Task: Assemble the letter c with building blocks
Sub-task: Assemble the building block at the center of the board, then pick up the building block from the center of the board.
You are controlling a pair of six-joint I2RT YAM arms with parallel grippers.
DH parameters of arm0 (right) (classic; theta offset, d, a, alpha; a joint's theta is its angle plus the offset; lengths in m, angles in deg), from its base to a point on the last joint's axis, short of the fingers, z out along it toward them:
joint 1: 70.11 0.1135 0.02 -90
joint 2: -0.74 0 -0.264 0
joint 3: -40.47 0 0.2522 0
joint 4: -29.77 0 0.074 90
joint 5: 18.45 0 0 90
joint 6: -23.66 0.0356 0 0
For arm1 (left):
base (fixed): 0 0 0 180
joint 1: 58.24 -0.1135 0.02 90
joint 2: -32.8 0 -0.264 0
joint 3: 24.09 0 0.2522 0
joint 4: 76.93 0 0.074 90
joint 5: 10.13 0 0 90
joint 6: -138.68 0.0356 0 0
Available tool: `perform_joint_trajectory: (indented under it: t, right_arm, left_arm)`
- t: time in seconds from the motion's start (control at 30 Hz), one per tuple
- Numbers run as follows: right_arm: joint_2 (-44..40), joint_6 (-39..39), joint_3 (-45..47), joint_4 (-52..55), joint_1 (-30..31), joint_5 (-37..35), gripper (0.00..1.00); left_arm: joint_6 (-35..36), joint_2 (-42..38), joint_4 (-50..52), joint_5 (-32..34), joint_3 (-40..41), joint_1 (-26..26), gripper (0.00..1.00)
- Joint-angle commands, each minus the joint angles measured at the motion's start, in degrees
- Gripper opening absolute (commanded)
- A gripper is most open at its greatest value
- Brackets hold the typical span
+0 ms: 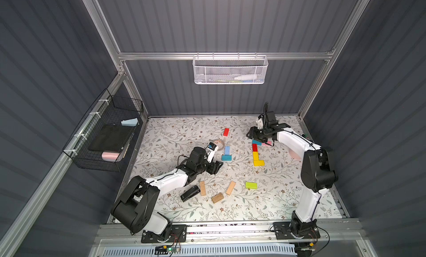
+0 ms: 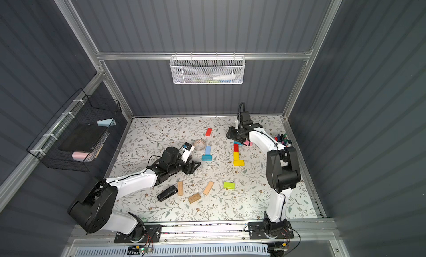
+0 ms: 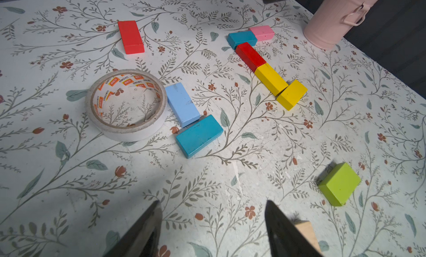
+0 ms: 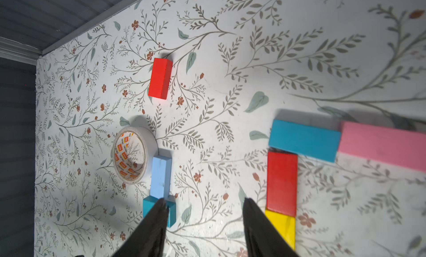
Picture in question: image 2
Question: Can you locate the pink block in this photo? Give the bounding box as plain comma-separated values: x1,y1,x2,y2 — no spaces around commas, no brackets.
243,140,253,147

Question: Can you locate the light wooden block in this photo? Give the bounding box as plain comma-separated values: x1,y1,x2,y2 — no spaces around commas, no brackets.
177,181,184,196

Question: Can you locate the light wooden block slanted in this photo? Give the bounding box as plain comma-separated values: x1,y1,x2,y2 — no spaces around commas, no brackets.
203,181,214,196

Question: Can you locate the lime green block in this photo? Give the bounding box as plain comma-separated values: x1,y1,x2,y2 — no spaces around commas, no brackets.
223,182,236,189

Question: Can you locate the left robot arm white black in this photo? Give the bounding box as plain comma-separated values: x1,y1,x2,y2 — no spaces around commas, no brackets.
68,143,201,235

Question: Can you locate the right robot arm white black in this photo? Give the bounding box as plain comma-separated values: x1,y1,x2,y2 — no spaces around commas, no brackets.
226,111,301,239

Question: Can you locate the white tape roll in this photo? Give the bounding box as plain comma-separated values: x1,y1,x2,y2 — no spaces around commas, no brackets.
193,139,207,152

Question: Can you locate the light blue block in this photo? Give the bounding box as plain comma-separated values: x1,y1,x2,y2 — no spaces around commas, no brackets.
205,146,211,156

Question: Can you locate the black stapler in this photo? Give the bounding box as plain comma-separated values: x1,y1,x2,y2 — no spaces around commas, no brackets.
157,186,178,202

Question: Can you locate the dark wooden block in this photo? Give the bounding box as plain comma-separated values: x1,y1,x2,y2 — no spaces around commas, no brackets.
188,193,201,204

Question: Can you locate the pink cup of markers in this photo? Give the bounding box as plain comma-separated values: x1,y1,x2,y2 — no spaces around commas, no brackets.
275,133,292,147

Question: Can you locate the white bottle in basket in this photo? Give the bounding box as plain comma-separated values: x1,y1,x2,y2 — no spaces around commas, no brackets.
213,75,236,82

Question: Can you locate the light blue sponge in basket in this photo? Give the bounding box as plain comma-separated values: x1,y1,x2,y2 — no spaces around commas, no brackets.
97,118,116,127

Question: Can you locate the black pad in basket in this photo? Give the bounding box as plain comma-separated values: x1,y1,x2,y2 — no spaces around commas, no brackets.
58,125,107,152

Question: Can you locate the pink sponge in basket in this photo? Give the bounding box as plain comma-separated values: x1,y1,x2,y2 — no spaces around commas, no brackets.
72,152,89,162

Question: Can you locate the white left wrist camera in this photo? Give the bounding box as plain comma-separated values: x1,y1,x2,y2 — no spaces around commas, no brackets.
181,142,194,163

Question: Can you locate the white wire mesh basket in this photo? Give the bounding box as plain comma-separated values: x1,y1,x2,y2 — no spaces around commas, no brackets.
169,56,246,85

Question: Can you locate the black wire wall basket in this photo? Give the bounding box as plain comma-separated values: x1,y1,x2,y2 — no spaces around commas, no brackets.
27,93,127,172

